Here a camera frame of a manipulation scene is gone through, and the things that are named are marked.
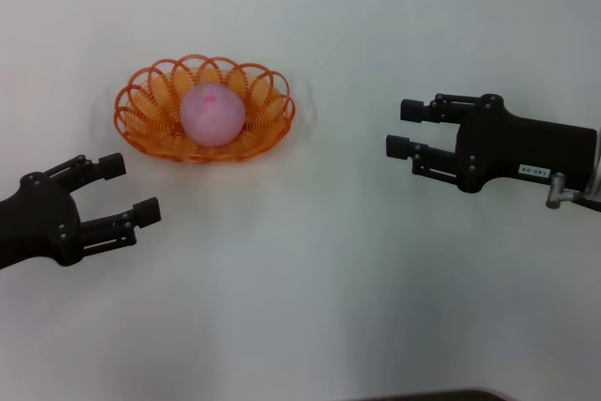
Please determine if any dark right arm cable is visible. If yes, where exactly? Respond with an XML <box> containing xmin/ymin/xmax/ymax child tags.
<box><xmin>573</xmin><ymin>192</ymin><xmax>601</xmax><ymax>213</ymax></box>

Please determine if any silver cable connector plug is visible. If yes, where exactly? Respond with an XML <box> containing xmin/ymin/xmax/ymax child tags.
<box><xmin>545</xmin><ymin>173</ymin><xmax>579</xmax><ymax>208</ymax></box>

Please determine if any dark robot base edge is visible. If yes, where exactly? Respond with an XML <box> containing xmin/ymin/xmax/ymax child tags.
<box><xmin>361</xmin><ymin>386</ymin><xmax>511</xmax><ymax>401</ymax></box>

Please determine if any pink peach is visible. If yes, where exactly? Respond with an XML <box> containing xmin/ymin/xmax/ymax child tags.
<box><xmin>179</xmin><ymin>82</ymin><xmax>246</xmax><ymax>147</ymax></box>

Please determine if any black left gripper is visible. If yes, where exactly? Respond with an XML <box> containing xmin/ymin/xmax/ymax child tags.
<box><xmin>0</xmin><ymin>152</ymin><xmax>163</xmax><ymax>270</ymax></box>

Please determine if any orange plastic wire basket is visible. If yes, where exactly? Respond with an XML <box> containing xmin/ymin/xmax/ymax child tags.
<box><xmin>114</xmin><ymin>54</ymin><xmax>297</xmax><ymax>163</ymax></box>

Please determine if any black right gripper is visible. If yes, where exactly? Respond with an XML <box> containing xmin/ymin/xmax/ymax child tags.
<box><xmin>385</xmin><ymin>93</ymin><xmax>600</xmax><ymax>194</ymax></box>

